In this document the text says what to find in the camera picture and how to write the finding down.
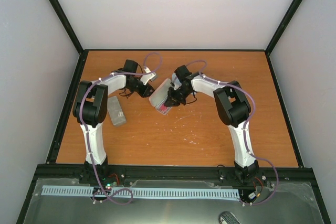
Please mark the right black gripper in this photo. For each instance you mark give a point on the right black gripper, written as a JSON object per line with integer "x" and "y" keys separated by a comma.
{"x": 171, "y": 99}

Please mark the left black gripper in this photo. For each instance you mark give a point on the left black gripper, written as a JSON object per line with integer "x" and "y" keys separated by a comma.
{"x": 146, "y": 93}

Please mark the pink glasses case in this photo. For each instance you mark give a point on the pink glasses case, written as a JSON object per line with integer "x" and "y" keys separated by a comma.
{"x": 160, "y": 94}

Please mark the grey glasses case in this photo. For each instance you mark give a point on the grey glasses case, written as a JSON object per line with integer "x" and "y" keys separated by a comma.
{"x": 115, "y": 112}

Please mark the red sunglasses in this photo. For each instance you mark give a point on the red sunglasses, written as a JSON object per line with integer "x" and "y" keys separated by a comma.
{"x": 164, "y": 109}

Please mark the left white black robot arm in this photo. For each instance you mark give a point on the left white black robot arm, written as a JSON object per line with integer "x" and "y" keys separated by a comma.
{"x": 91, "y": 106}

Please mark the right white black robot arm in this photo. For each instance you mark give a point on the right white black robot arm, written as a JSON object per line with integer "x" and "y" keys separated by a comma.
{"x": 233, "y": 110}

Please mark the brown sunglasses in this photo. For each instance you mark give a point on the brown sunglasses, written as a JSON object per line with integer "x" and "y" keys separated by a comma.
{"x": 126, "y": 93}

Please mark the black oval remote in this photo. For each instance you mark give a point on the black oval remote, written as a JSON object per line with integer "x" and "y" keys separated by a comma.
{"x": 227, "y": 217}

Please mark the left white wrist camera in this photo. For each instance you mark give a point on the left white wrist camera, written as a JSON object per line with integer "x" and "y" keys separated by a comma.
{"x": 148, "y": 76}

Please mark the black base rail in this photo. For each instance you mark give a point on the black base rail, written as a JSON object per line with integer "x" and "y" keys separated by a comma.
{"x": 127, "y": 174}

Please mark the blue slotted cable duct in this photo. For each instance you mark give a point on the blue slotted cable duct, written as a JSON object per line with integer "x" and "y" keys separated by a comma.
{"x": 145, "y": 193}

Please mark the left black frame post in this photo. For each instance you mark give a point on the left black frame post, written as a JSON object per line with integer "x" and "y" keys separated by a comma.
{"x": 67, "y": 26}

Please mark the black frame post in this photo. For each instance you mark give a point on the black frame post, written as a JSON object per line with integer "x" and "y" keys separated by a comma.
{"x": 67, "y": 26}
{"x": 293, "y": 7}

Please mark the right black frame post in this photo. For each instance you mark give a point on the right black frame post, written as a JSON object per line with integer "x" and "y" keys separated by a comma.
{"x": 293, "y": 7}

